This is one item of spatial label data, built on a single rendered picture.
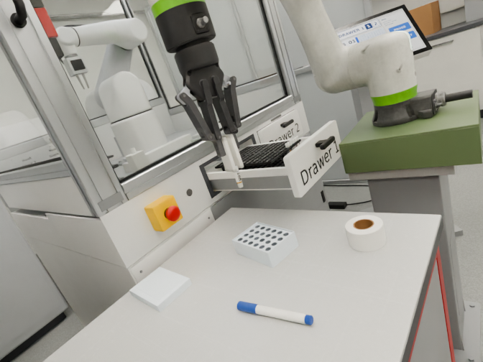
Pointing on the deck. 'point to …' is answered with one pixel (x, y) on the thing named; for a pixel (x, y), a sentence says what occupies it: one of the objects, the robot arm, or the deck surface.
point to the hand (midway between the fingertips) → (229, 153)
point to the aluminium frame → (20, 44)
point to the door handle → (19, 19)
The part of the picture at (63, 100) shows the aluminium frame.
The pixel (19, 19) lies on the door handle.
